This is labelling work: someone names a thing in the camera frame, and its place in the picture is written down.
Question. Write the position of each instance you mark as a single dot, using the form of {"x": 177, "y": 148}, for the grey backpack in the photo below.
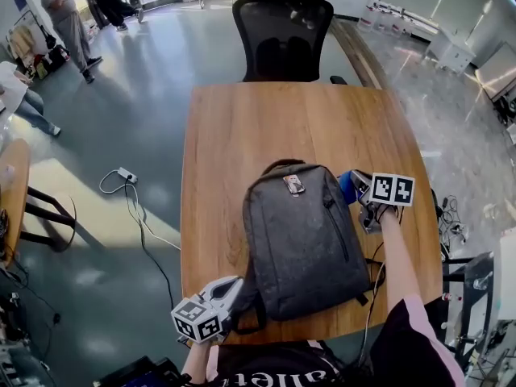
{"x": 298, "y": 248}

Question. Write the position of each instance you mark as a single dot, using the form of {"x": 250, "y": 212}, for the blue cloth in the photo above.
{"x": 346, "y": 188}

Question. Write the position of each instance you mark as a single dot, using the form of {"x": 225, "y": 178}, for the black shelf cart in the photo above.
{"x": 471, "y": 296}

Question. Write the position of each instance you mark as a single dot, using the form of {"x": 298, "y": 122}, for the person's right forearm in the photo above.
{"x": 399, "y": 264}

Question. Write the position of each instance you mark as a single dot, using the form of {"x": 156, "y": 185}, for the white low cabinet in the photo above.
{"x": 451, "y": 52}

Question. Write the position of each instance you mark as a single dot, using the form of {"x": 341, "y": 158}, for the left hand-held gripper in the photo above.
{"x": 197, "y": 321}

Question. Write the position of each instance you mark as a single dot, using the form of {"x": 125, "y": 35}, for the blue wall sign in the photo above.
{"x": 19, "y": 0}

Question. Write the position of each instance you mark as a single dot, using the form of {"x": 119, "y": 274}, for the white power strip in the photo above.
{"x": 127, "y": 175}

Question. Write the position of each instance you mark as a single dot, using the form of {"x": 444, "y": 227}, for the black mesh office chair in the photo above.
{"x": 282, "y": 34}

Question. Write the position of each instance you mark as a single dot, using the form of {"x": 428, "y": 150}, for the row of white containers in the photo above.
{"x": 387, "y": 18}

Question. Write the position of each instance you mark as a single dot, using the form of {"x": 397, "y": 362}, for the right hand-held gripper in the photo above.
{"x": 393, "y": 190}

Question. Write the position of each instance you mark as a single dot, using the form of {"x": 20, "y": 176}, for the black tablet with blue screen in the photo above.
{"x": 133, "y": 377}

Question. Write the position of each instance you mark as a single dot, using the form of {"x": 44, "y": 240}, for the round wooden side table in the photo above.
{"x": 16, "y": 184}

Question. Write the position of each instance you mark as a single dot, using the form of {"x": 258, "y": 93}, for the clothes rack with bags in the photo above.
{"x": 32, "y": 51}

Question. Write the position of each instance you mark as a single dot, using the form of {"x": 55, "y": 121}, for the white leaning board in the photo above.
{"x": 498, "y": 73}

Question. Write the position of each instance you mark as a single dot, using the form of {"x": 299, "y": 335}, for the person's left forearm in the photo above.
{"x": 195, "y": 361}

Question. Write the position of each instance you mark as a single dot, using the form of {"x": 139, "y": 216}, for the person's black printed shirt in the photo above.
{"x": 403, "y": 357}

